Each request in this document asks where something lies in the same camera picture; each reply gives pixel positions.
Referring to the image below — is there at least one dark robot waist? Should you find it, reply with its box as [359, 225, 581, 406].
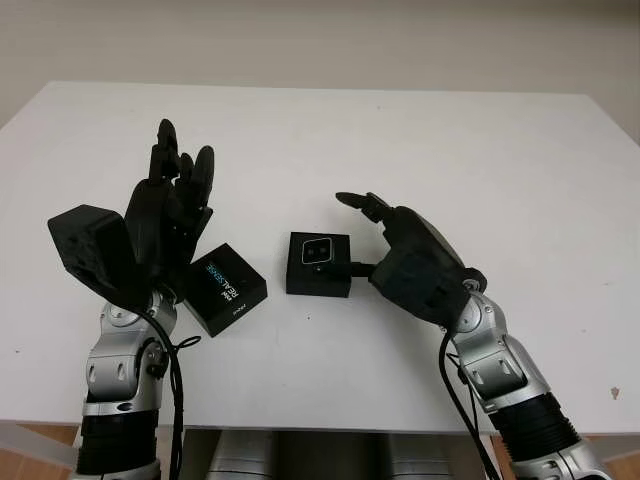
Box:
[277, 432, 389, 480]

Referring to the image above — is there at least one black box base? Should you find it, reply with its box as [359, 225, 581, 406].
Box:
[285, 230, 354, 299]

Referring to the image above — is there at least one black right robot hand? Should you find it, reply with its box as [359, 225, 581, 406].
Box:
[334, 190, 469, 279]

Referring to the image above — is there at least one silver left robot thigh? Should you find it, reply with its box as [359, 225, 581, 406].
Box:
[207, 432, 279, 480]

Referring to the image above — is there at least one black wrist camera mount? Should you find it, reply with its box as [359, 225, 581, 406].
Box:
[369, 249, 474, 332]
[47, 203, 151, 306]

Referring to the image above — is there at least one silver robot thigh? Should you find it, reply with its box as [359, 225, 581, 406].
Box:
[207, 432, 279, 480]
[387, 432, 451, 480]

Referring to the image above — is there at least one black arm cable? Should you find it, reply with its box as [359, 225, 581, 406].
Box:
[144, 307, 202, 480]
[438, 327, 496, 480]

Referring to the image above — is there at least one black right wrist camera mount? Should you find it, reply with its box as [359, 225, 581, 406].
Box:
[369, 249, 474, 332]

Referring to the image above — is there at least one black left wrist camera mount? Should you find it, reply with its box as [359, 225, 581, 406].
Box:
[47, 203, 151, 306]

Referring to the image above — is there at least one small silver depth camera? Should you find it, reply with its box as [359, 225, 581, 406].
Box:
[299, 238, 335, 266]

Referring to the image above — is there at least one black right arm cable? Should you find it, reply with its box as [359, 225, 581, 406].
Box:
[438, 327, 496, 480]

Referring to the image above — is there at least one black RealSense box lid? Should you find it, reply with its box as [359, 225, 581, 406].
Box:
[182, 243, 269, 339]

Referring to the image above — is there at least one silver right robot thigh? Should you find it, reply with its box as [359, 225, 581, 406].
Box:
[387, 432, 451, 480]

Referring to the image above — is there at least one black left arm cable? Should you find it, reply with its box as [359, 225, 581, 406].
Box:
[144, 307, 202, 480]

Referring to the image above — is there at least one white table leg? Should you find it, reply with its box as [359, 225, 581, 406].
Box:
[0, 421, 79, 469]

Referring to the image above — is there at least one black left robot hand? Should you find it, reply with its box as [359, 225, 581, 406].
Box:
[122, 118, 217, 301]

